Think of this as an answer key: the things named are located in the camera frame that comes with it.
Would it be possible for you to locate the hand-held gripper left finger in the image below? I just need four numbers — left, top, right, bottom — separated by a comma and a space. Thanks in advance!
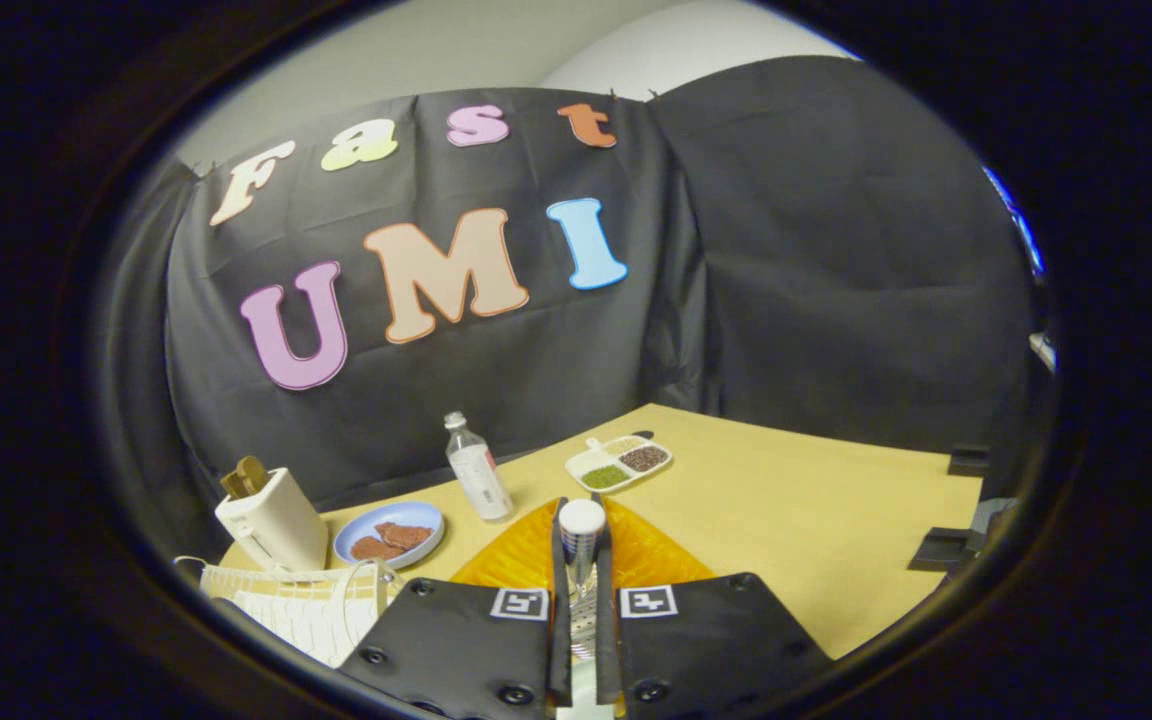
336, 497, 573, 716

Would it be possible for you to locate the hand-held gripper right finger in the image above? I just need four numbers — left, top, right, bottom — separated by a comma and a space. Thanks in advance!
593, 495, 832, 719

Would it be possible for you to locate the spoon with blue checked handle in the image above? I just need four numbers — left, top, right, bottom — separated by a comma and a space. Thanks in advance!
556, 498, 609, 661

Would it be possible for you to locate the white wire dish rack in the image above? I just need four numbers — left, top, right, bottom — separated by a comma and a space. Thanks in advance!
174, 555, 402, 669

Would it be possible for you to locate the white divided grain dish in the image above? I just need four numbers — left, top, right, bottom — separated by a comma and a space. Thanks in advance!
565, 432, 674, 493

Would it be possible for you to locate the blue plate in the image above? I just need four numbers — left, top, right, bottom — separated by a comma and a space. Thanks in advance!
333, 501, 445, 570

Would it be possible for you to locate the clear plastic bottle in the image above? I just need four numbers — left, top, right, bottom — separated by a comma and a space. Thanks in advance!
443, 411, 515, 522

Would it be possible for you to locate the white toaster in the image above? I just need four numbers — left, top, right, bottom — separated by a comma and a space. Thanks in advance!
214, 467, 330, 574

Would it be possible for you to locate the large black block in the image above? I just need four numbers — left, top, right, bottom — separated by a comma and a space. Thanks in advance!
909, 497, 1022, 573

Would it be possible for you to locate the black backdrop cloth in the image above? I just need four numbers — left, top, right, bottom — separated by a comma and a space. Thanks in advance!
96, 55, 1047, 571

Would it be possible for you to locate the blue lit screen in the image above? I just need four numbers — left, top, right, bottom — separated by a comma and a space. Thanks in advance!
981, 165, 1045, 276

